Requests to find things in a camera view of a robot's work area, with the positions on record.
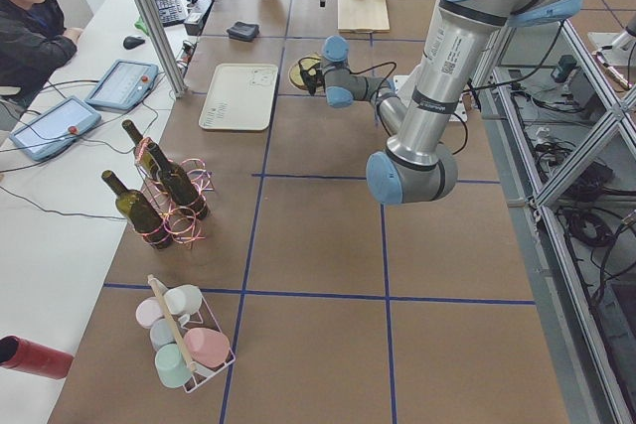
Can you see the far blue teach pendant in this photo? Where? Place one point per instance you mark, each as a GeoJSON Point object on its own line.
{"type": "Point", "coordinates": [123, 86]}

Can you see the rear green wine bottle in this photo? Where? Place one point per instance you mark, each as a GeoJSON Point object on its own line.
{"type": "Point", "coordinates": [133, 136]}

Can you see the light pink cup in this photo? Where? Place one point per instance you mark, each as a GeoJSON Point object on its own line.
{"type": "Point", "coordinates": [148, 312]}

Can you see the middle green wine bottle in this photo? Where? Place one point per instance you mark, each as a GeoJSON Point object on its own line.
{"type": "Point", "coordinates": [178, 184]}

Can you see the mint green cup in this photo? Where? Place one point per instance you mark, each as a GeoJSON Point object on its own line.
{"type": "Point", "coordinates": [171, 367]}

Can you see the salmon pink cup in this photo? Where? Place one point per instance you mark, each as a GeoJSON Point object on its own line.
{"type": "Point", "coordinates": [208, 347]}

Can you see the near blue teach pendant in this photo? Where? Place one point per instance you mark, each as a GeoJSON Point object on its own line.
{"type": "Point", "coordinates": [55, 130]}

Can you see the aluminium frame post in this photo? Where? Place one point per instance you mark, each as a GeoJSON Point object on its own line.
{"type": "Point", "coordinates": [149, 14]}

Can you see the grey cup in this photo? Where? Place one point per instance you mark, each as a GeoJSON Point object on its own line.
{"type": "Point", "coordinates": [161, 335]}

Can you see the cream bear tray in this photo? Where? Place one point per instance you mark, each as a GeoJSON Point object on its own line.
{"type": "Point", "coordinates": [240, 97]}

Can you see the front green wine bottle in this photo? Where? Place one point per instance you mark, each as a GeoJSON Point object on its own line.
{"type": "Point", "coordinates": [139, 212]}

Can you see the wooden cutting board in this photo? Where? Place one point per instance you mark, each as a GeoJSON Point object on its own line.
{"type": "Point", "coordinates": [363, 16]}

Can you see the green wine bottle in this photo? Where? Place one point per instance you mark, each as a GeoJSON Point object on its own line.
{"type": "Point", "coordinates": [178, 184]}
{"type": "Point", "coordinates": [133, 136]}
{"type": "Point", "coordinates": [139, 212]}

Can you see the white cup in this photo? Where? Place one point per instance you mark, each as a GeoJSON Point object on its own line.
{"type": "Point", "coordinates": [184, 299]}

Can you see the black keyboard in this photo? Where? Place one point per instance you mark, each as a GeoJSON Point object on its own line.
{"type": "Point", "coordinates": [171, 12]}

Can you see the black computer mouse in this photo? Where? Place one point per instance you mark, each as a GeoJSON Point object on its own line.
{"type": "Point", "coordinates": [132, 42]}

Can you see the white wire cup rack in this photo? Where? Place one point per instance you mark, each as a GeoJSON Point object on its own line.
{"type": "Point", "coordinates": [180, 325]}

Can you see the blue teach pendant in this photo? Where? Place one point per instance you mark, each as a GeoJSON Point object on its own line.
{"type": "Point", "coordinates": [55, 130]}
{"type": "Point", "coordinates": [123, 86]}

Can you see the seated person in black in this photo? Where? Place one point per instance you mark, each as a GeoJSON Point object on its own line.
{"type": "Point", "coordinates": [35, 42]}

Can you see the red cylinder bottle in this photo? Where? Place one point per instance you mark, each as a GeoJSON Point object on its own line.
{"type": "Point", "coordinates": [22, 355]}

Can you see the copper wire bottle rack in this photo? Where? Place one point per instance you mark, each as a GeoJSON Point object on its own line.
{"type": "Point", "coordinates": [180, 222]}

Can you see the white round plate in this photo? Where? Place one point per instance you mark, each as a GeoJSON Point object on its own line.
{"type": "Point", "coordinates": [293, 73]}

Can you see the dark grey folded cloth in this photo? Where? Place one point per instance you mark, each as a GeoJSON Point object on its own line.
{"type": "Point", "coordinates": [243, 31]}

